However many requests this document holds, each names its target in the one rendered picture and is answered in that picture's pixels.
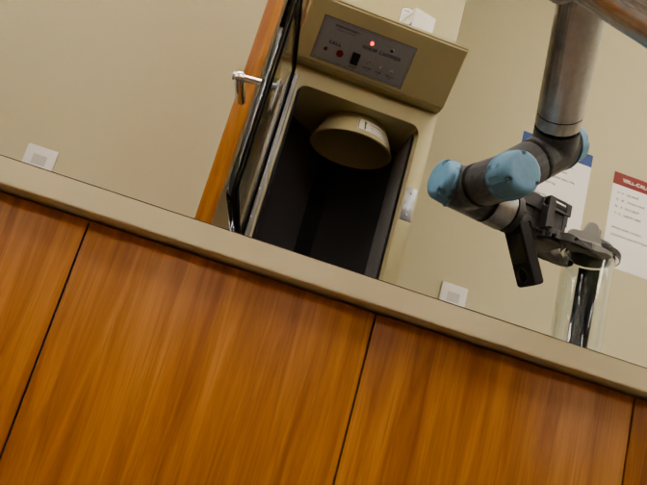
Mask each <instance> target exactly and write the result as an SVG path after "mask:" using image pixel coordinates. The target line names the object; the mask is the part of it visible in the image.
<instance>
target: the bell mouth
mask: <svg viewBox="0 0 647 485"><path fill-rule="evenodd" d="M335 130H343V131H349V132H353V133H356V134H359V135H362V136H365V137H367V138H369V139H371V140H372V141H363V140H354V139H351V138H348V137H346V136H343V135H341V134H340V133H338V132H337V131H335ZM310 143H311V145H312V147H313V148H314V149H315V150H316V151H317V152H318V153H319V154H320V155H322V156H323V157H325V158H327V159H328V160H329V161H331V162H334V163H336V164H339V165H342V166H348V167H352V168H358V169H378V168H382V167H384V166H387V165H388V164H389V163H390V162H391V159H392V157H391V152H390V146H389V141H388V137H387V134H386V130H385V128H384V127H383V126H382V125H381V124H380V123H379V122H377V121H376V120H374V119H372V118H370V117H368V116H366V115H362V114H358V113H353V112H337V113H333V114H331V115H329V116H328V117H327V118H326V119H325V120H324V122H323V123H322V124H321V125H320V126H319V127H318V128H317V129H316V130H315V131H314V132H313V133H312V135H311V136H310Z"/></svg>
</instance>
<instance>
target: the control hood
mask: <svg viewBox="0 0 647 485"><path fill-rule="evenodd" d="M326 14H327V15H330V16H333V17H335V18H338V19H340V20H343V21H346V22H347V23H350V24H353V25H355V26H358V27H361V28H363V29H366V30H369V31H371V32H374V33H377V34H379V35H382V36H385V37H387V38H391V39H393V40H396V41H399V42H401V43H404V44H407V45H409V46H412V47H414V48H417V51H416V54H415V56H414V58H413V61H412V63H411V65H410V67H409V69H408V72H407V74H406V76H405V79H404V81H403V83H402V86H401V88H400V89H398V88H395V87H392V86H390V85H387V84H384V83H382V82H379V81H377V80H374V79H372V78H369V77H366V76H364V75H361V74H358V73H355V72H353V71H350V70H347V69H345V68H342V67H340V66H337V65H335V64H330V63H327V62H325V61H322V60H319V59H317V58H314V57H311V56H310V55H311V52H312V50H313V47H314V44H315V42H316V39H317V36H318V33H319V31H320V29H321V26H322V23H323V21H324V16H325V15H326ZM468 52H469V47H467V46H465V45H462V44H460V43H457V42H454V41H452V40H449V39H446V38H442V37H440V36H437V35H434V34H433V33H430V32H427V31H425V30H422V29H420V28H417V27H414V26H412V25H409V24H406V23H404V22H401V21H399V20H397V19H394V18H392V17H389V16H386V15H384V14H381V13H377V12H374V11H372V10H369V9H366V8H364V7H361V6H358V5H356V4H353V3H351V2H349V1H346V0H312V1H311V3H310V6H309V8H308V10H307V13H306V15H305V17H304V19H303V22H302V25H301V27H300V32H299V40H298V58H297V63H300V64H304V65H307V66H310V67H312V68H315V69H318V70H320V71H322V72H325V73H328V74H331V75H333V76H336V77H339V78H342V79H344V80H347V81H350V82H352V83H355V84H357V85H360V86H362V87H365V88H368V89H372V90H375V91H378V92H381V93H383V94H386V95H389V96H391V97H394V98H397V99H399V100H401V101H404V102H407V103H410V104H412V105H415V106H418V107H421V108H423V109H426V110H429V111H431V112H434V113H437V114H438V113H439V112H440V111H441V110H442V109H443V107H444V105H445V103H446V101H447V98H448V96H449V94H450V92H451V89H452V87H453V84H454V82H455V79H456V77H457V75H458V73H459V71H460V68H461V67H462V65H463V63H464V61H465V58H466V56H467V54H468Z"/></svg>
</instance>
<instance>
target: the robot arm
mask: <svg viewBox="0 0 647 485"><path fill-rule="evenodd" d="M549 1H551V2H553V3H555V4H556V8H555V13H554V19H553V24H552V30H551V34H550V40H549V46H548V51H547V57H546V62H545V67H544V73H543V78H542V84H541V89H540V94H539V99H538V105H537V111H536V116H535V122H534V127H533V133H532V136H531V137H530V138H529V139H527V140H524V141H522V142H520V143H518V144H516V145H514V146H512V147H510V148H508V149H507V150H505V151H503V152H501V153H499V154H497V155H495V156H493V157H491V158H488V159H485V160H483V161H480V162H477V163H473V164H470V165H467V166H464V165H462V164H461V162H456V161H454V160H451V159H445V160H443V161H441V162H440V163H438V164H437V165H436V166H435V168H434V169H433V170H432V172H431V174H430V175H429V178H428V182H427V193H428V195H429V196H430V197H431V198H432V199H434V200H436V201H437V202H439V203H441V204H443V206H444V207H449V208H451V209H453V210H455V211H457V212H459V213H461V214H462V215H465V216H467V217H470V218H472V219H474V220H476V221H478V222H480V223H482V224H484V225H487V226H489V227H491V228H493V229H495V230H499V231H501V232H504V233H505V238H506V242H507V246H508V250H509V254H510V259H511V263H512V266H513V270H514V274H515V278H516V282H517V286H518V287H519V288H525V287H530V286H535V285H539V284H542V283H543V276H542V272H541V268H540V265H539V261H538V258H540V259H542V260H544V261H547V262H550V263H552V264H555V265H558V266H561V267H562V261H563V257H562V256H561V254H559V249H560V248H561V247H562V246H563V245H565V246H566V247H567V248H568V250H570V251H573V252H579V253H583V254H586V255H587V256H591V257H595V258H598V259H600V260H604V259H608V258H612V255H613V254H612V253H611V252H609V251H608V250H606V249H605V248H603V247H602V246H601V239H600V230H599V226H598V225H597V224H596V223H595V222H588V223H587V224H586V225H585V227H584V228H583V230H578V229H570V230H569V231H568V232H567V233H566V232H564V231H565V227H566V226H567V220H568V218H569V217H571V213H572V207H573V206H572V205H570V204H568V203H566V202H564V201H562V200H560V199H558V198H556V197H554V196H552V195H548V196H542V195H540V194H538V193H536V192H535V189H536V187H537V185H539V184H541V183H543V182H544V181H546V180H548V179H550V178H551V177H553V176H555V175H557V174H559V173H560V172H562V171H563V170H567V169H569V168H571V167H573V166H574V165H575V164H576V163H578V162H579V161H581V160H582V159H583V158H584V157H585V156H586V155H587V153H588V151H589V146H590V142H589V141H588V135H587V133H586V131H585V129H584V128H583V127H582V123H583V119H584V114H585V110H586V105H587V101H588V96H589V93H590V88H591V84H592V79H593V75H594V70H595V66H596V62H597V58H598V53H599V49H600V44H601V40H602V35H603V32H604V27H605V23H607V24H609V25H610V26H612V27H614V28H615V29H617V30H618V31H620V32H621V33H623V34H624V35H626V36H627V37H629V38H631V39H632V40H634V41H636V42H637V43H639V44H640V45H642V46H643V47H645V48H646V49H647V0H549ZM557 201H558V202H560V203H562V204H564V205H566V207H564V206H562V205H560V204H558V203H556V202H557Z"/></svg>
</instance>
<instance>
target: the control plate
mask: <svg viewBox="0 0 647 485"><path fill-rule="evenodd" d="M370 41H374V42H375V45H374V46H371V45H370ZM325 45H326V46H327V47H328V49H327V50H326V51H324V50H323V47H324V46H325ZM391 48H393V49H395V53H394V54H391V53H390V49H391ZM338 50H342V51H343V52H344V55H343V56H342V57H338V56H337V55H336V52H337V51H338ZM416 51H417V48H414V47H412V46H409V45H407V44H404V43H401V42H399V41H396V40H393V39H391V38H387V37H385V36H382V35H379V34H377V33H374V32H371V31H369V30H366V29H363V28H361V27H358V26H355V25H353V24H350V23H347V22H346V21H343V20H340V19H338V18H335V17H333V16H330V15H327V14H326V15H325V16H324V19H323V23H322V26H321V29H320V31H319V33H318V36H317V39H316V42H315V44H314V47H313V50H312V52H311V55H310V56H311V57H314V58H317V59H319V60H322V61H325V62H327V63H330V64H335V65H337V66H340V67H342V68H345V69H347V70H350V71H353V72H355V73H358V74H361V75H364V76H366V77H369V78H372V79H374V80H377V81H379V82H382V83H384V84H387V85H390V86H392V87H395V88H398V89H400V88H401V86H402V83H403V81H404V79H405V76H406V74H407V72H408V69H409V67H410V65H411V63H412V61H413V58H414V56H415V54H416ZM353 52H355V53H357V54H360V55H361V56H360V59H359V62H358V64H357V65H353V64H350V63H349V61H350V59H351V56H352V54H353ZM367 61H370V62H371V64H370V65H367ZM379 65H382V69H378V66H379ZM390 69H393V70H394V72H393V73H391V74H390V72H389V70H390Z"/></svg>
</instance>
